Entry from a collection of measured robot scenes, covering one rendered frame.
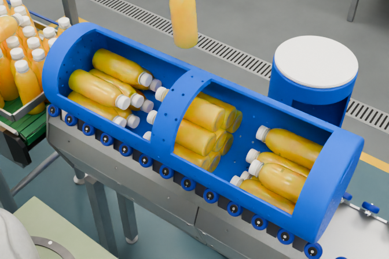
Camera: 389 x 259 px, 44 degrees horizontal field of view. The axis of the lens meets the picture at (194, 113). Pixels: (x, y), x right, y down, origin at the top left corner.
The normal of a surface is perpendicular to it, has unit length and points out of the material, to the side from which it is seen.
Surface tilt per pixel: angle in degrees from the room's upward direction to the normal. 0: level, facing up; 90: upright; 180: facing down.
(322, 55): 0
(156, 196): 70
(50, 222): 2
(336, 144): 1
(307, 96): 90
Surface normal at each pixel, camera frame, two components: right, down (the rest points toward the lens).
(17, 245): 0.95, -0.18
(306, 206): -0.50, 0.22
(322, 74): 0.00, -0.71
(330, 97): 0.21, 0.69
